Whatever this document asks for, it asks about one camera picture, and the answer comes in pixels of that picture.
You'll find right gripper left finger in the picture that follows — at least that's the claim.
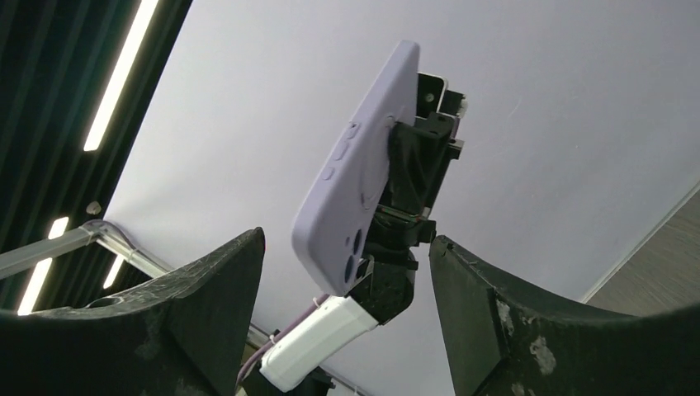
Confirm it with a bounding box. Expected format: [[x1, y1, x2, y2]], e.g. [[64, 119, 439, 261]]
[[1, 228, 265, 395]]

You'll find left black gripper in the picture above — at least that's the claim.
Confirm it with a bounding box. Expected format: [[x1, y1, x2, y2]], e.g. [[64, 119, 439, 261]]
[[362, 73, 467, 270]]

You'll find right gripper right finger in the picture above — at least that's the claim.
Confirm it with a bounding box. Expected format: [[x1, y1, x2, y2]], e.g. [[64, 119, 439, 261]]
[[429, 236, 699, 395]]

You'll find phone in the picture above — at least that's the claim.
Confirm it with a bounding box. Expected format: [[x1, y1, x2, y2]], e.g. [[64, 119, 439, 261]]
[[291, 40, 420, 296]]

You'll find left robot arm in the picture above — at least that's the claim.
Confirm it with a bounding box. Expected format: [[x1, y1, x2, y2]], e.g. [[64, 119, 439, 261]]
[[236, 73, 466, 395]]

